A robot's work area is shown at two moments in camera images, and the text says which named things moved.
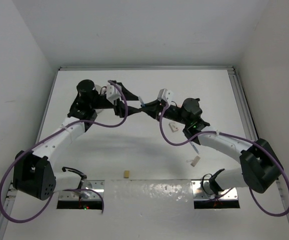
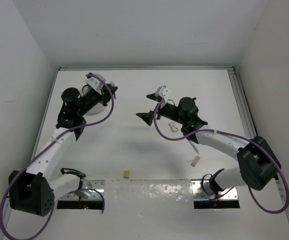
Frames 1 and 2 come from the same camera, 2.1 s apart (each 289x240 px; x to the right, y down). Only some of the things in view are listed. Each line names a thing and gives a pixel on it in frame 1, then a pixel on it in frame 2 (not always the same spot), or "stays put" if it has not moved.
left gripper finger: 128,95 → 113,89
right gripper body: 173,112 stays put
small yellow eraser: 126,175 stays put
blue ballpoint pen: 194,147 stays put
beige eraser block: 195,161 stays put
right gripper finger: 151,109 → 147,117
